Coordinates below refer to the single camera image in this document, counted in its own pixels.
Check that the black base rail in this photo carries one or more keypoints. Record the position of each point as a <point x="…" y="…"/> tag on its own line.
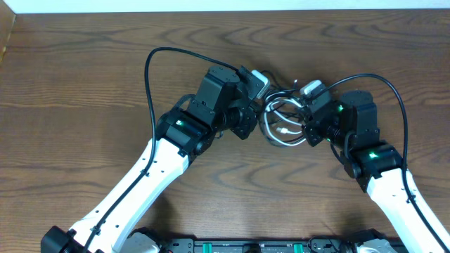
<point x="253" y="246"/>

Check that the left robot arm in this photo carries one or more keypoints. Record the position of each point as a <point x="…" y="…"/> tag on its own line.
<point x="225" y="100"/>

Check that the cardboard panel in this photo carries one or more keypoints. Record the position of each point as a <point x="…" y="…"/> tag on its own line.
<point x="7" y="21"/>

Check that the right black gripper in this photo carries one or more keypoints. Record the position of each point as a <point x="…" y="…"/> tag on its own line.
<point x="310" y="129"/>

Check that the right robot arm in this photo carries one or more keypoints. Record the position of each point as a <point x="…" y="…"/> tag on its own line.
<point x="350" y="124"/>

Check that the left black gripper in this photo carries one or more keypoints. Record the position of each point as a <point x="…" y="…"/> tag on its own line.
<point x="247" y="128"/>

